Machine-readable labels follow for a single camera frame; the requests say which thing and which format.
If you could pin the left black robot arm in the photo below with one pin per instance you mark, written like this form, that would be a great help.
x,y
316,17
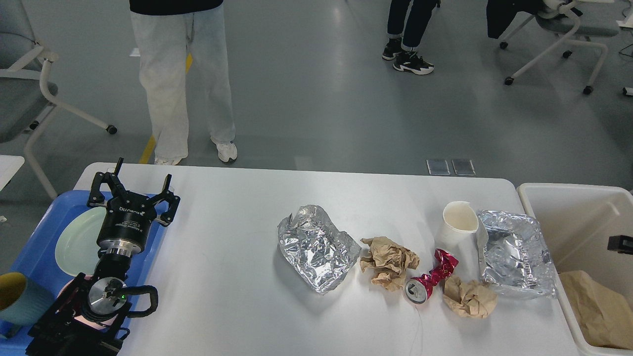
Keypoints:
x,y
90,312

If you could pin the white paper cup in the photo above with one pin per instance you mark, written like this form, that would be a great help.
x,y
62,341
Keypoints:
x,y
459,222

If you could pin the small crumpled brown paper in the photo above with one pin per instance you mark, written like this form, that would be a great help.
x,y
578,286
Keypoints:
x,y
469,299

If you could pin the grey office chair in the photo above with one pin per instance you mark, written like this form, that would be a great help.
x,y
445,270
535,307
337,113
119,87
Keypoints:
x,y
571,26
28,99

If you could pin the mint green plate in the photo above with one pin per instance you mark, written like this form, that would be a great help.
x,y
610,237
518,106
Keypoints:
x,y
76,250

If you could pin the black jacket on chair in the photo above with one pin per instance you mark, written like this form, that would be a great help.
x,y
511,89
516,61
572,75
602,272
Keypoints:
x,y
501,13

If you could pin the pink mug dark inside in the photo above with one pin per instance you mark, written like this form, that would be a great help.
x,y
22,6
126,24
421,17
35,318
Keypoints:
x,y
101,305

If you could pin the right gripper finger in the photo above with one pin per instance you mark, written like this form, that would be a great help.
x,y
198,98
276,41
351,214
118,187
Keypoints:
x,y
621,244

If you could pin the crumpled brown paper ball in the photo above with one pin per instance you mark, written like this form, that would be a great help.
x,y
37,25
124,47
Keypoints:
x,y
389,262

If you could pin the brown paper bag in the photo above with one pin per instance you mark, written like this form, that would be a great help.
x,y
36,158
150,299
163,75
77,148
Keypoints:
x,y
604,316

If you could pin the grey office chair right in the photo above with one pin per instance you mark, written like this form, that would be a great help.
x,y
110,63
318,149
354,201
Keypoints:
x,y
571,26

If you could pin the crushed red can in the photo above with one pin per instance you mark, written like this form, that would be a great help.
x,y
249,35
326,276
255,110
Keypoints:
x,y
419,289

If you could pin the person in dark trousers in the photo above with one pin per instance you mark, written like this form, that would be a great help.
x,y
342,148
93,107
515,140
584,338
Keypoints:
x,y
406,23

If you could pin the aluminium foil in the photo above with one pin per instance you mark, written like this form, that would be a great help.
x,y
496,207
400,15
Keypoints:
x,y
318,251

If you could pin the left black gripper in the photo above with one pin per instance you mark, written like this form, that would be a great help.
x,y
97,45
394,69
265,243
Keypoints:
x,y
126,225

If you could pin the crushed clear plastic bottle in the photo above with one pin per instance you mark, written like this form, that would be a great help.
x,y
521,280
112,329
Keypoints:
x,y
514,260

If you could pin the blue plastic tray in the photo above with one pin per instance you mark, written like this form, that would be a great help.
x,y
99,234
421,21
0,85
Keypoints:
x,y
37,260

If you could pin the white waste bin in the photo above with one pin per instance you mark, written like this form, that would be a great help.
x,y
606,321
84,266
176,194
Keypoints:
x,y
577,222

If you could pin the white side table edge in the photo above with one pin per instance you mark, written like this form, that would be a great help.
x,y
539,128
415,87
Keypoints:
x,y
9,166

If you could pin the grey office chair left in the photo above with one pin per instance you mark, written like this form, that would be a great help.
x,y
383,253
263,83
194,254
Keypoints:
x,y
28,99

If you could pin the teal mug yellow inside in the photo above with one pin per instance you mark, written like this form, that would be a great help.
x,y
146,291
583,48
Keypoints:
x,y
22,302

